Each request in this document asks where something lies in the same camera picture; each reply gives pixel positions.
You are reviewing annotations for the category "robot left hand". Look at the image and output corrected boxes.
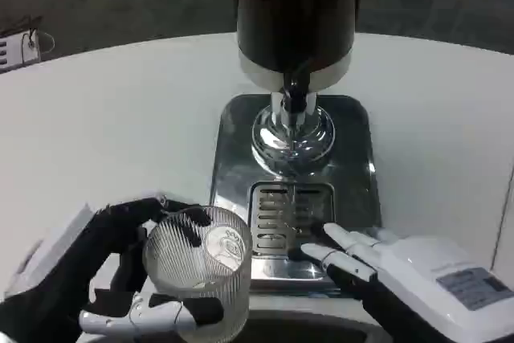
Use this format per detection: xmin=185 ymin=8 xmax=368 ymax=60
xmin=0 ymin=190 xmax=225 ymax=343

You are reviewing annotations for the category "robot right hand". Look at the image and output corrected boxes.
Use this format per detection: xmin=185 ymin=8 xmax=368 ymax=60
xmin=300 ymin=222 xmax=514 ymax=343

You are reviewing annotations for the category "clear ribbed glass cup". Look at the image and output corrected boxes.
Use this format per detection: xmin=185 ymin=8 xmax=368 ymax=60
xmin=141 ymin=205 xmax=254 ymax=343

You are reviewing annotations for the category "steel drip tray grid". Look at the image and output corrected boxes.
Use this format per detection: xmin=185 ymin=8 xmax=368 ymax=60
xmin=247 ymin=181 xmax=337 ymax=259

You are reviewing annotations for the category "white box with vents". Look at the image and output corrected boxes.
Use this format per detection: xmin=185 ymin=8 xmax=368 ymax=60
xmin=0 ymin=32 xmax=42 ymax=76

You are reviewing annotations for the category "black dispenser tap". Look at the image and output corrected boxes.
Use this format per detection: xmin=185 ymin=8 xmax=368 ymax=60
xmin=279 ymin=72 xmax=313 ymax=114

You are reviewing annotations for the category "dark drink dispenser, steel base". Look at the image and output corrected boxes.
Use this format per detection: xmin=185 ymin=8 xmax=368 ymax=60
xmin=208 ymin=0 xmax=383 ymax=292

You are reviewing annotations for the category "thin black cable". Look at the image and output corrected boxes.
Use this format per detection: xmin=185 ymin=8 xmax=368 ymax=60
xmin=0 ymin=15 xmax=56 ymax=63

